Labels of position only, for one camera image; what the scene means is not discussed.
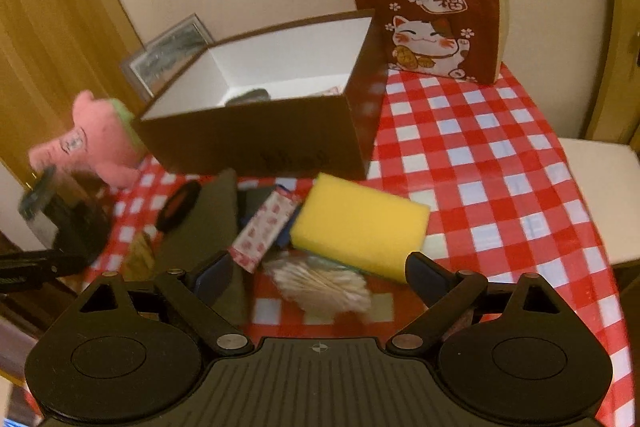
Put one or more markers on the olive grey cloth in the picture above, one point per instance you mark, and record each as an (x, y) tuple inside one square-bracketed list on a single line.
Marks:
[(205, 227)]

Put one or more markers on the black and red round item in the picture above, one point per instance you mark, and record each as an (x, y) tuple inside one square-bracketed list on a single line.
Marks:
[(182, 202)]

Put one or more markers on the pink and green plush toy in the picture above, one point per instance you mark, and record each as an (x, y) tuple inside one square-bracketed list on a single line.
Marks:
[(95, 142)]

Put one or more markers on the white cardboard box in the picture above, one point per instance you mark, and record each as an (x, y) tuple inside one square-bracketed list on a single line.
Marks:
[(250, 142)]

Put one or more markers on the red checkered tablecloth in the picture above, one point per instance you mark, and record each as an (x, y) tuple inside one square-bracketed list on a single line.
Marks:
[(475, 157)]

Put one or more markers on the wooden door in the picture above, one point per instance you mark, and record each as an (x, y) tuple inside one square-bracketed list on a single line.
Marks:
[(50, 32)]

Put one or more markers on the pink printed packet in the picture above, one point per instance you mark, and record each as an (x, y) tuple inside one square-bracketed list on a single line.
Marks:
[(331, 91)]

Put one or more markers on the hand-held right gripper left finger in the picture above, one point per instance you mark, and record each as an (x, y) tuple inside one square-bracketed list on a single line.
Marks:
[(215, 278)]

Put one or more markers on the bag of cotton swabs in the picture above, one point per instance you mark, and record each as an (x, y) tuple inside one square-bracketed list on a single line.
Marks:
[(320, 287)]

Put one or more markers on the wooden cabinet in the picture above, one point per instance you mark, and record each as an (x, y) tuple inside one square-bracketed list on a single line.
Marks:
[(622, 57)]

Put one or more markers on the yellow-brown soft item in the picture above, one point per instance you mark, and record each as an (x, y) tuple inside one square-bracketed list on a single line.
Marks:
[(140, 254)]

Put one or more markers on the clear jar with black lid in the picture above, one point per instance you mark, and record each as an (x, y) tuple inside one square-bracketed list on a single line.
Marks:
[(70, 217)]

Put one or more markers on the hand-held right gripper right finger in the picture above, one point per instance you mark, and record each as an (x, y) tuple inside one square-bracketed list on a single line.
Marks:
[(425, 279)]

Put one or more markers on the floral tissue pack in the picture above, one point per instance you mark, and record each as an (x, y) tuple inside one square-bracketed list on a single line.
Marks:
[(260, 232)]

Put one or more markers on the black flat item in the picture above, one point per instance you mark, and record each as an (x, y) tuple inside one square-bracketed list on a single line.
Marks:
[(252, 204)]

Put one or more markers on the yellow sponge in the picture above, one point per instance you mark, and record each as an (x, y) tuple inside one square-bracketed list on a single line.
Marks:
[(355, 227)]

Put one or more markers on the dark grey fuzzy item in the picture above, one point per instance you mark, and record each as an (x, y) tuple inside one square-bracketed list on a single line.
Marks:
[(247, 96)]

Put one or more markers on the clear sand art frame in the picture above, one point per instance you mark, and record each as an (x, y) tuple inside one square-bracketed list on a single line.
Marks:
[(165, 52)]

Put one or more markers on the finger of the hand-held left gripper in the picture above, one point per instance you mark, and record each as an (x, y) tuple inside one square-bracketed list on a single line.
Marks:
[(45, 264)]

